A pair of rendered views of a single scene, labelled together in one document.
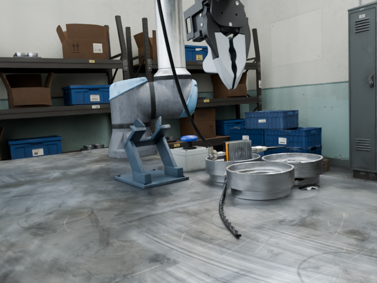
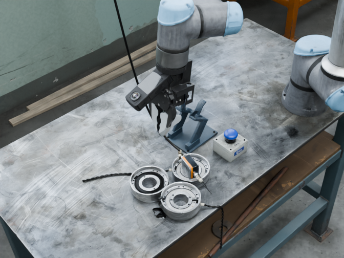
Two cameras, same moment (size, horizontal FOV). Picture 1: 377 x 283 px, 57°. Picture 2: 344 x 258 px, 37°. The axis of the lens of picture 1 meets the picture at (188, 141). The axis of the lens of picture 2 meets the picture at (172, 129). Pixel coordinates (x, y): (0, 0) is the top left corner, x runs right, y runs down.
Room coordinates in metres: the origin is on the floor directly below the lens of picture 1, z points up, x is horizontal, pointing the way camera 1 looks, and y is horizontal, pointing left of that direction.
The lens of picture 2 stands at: (0.50, -1.04, 1.87)
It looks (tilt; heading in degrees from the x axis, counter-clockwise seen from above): 42 degrees down; 83
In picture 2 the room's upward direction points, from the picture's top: 2 degrees counter-clockwise
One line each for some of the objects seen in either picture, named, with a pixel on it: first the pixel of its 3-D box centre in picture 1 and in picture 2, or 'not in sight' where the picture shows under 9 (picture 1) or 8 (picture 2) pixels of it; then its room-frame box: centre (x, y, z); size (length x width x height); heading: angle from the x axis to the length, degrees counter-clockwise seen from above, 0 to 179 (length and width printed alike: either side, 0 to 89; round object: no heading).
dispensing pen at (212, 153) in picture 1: (247, 150); (195, 172); (0.67, -0.11, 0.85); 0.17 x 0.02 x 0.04; 111
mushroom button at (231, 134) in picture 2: (189, 146); (230, 138); (0.79, 0.00, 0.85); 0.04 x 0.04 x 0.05
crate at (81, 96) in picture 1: (88, 95); not in sight; (4.17, 1.14, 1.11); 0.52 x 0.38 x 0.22; 123
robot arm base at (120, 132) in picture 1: (132, 138); (307, 89); (1.08, 0.17, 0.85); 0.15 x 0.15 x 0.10
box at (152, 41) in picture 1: (159, 49); not in sight; (4.69, 0.32, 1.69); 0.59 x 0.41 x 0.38; 128
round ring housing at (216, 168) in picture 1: (233, 167); (190, 171); (0.66, -0.08, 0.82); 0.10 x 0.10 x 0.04
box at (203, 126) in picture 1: (196, 123); not in sight; (4.99, -0.13, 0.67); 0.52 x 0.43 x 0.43; 123
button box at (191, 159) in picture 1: (189, 156); (231, 144); (0.79, 0.00, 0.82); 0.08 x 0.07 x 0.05; 33
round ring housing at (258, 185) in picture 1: (260, 179); (149, 185); (0.54, -0.11, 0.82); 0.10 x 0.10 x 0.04
